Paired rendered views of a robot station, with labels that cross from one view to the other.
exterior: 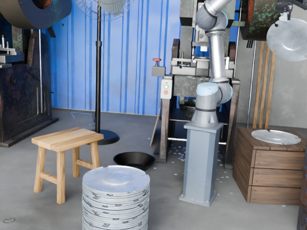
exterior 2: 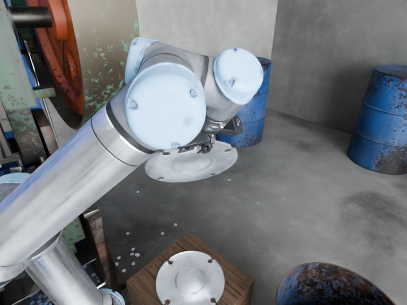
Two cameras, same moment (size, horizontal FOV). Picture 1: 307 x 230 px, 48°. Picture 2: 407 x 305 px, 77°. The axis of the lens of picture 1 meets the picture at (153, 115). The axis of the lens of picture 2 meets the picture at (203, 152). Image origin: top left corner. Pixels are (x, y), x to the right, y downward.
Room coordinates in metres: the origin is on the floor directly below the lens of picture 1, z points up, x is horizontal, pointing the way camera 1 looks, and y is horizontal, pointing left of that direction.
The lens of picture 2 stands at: (1.57, -0.29, 1.36)
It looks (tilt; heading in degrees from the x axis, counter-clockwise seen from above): 30 degrees down; 313
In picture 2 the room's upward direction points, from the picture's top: straight up
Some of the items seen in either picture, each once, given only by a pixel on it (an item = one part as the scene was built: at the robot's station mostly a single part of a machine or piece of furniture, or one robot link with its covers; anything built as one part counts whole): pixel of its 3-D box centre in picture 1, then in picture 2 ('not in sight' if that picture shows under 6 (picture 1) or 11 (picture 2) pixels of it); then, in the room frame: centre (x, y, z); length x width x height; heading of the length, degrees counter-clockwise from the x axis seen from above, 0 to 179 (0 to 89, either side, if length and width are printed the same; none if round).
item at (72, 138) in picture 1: (68, 163); not in sight; (1.94, 0.49, 0.16); 0.34 x 0.24 x 0.34; 145
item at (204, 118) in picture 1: (205, 115); not in sight; (1.92, -0.29, 0.50); 0.15 x 0.15 x 0.10
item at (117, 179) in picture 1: (116, 178); not in sight; (1.41, 0.15, 0.32); 0.29 x 0.29 x 0.01
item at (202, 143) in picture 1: (201, 161); not in sight; (1.92, -0.29, 0.23); 0.19 x 0.19 x 0.45; 67
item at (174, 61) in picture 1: (181, 58); not in sight; (2.75, -0.19, 0.76); 0.17 x 0.06 x 0.10; 83
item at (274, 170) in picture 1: (272, 164); (191, 304); (2.07, -0.76, 0.18); 0.40 x 0.38 x 0.35; 0
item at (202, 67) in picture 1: (202, 66); not in sight; (2.55, -0.34, 0.72); 0.25 x 0.14 x 0.14; 173
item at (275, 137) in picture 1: (275, 136); (190, 279); (2.07, -0.76, 0.35); 0.29 x 0.29 x 0.01
